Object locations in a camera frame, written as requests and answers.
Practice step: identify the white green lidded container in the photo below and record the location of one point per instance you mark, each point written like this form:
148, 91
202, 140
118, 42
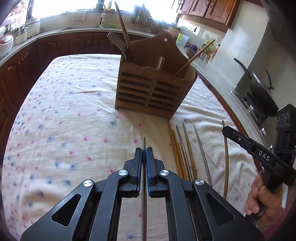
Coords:
182, 40

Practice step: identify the long brown wooden chopstick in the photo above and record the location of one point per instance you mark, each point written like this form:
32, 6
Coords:
226, 181

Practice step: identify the black wok with lid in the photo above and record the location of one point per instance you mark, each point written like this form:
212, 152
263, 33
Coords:
260, 92

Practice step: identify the dark lower kitchen cabinets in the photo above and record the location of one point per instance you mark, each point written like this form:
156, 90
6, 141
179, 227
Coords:
21, 70

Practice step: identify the white pot cooker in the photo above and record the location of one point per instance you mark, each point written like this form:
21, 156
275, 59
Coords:
33, 27

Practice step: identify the gas stove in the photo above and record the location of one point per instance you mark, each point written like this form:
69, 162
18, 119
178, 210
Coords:
252, 108

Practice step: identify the white floral tablecloth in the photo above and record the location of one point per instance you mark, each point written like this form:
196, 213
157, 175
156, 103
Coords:
67, 130

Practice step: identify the white rice cooker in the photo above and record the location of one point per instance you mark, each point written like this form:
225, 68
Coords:
6, 44

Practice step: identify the dish drying rack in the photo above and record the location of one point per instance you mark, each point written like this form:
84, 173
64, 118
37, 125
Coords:
141, 16

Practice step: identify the metal chopstick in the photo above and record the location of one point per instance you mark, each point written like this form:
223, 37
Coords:
203, 163
144, 192

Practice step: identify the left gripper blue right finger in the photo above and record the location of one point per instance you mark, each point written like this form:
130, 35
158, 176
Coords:
152, 173

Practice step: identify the wooden utensil holder box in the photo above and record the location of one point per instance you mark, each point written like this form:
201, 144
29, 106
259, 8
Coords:
149, 81

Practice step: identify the person's right hand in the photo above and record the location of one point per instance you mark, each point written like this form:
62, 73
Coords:
272, 202

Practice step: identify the carved wooden chopstick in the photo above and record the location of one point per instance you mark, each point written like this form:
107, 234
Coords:
175, 151

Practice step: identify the green colander basket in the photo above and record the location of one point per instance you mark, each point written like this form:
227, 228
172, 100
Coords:
110, 26

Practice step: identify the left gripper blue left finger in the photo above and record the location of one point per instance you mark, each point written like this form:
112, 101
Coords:
135, 170

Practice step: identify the upper wooden wall cabinets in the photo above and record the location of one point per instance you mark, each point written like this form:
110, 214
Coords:
218, 14

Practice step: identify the kitchen faucet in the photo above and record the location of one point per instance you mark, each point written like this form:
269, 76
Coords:
100, 7

